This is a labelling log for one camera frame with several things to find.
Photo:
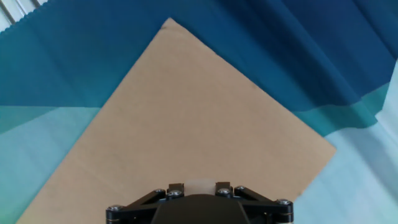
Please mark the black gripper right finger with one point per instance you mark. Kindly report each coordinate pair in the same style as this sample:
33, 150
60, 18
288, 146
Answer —
273, 214

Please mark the brown cardboard sheet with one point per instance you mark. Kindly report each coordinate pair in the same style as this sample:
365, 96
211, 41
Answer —
186, 109

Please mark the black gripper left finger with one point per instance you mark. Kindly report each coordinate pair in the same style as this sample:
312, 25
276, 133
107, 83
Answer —
124, 214

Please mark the blue teal white tablecloth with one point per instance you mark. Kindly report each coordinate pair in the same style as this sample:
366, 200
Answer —
280, 46

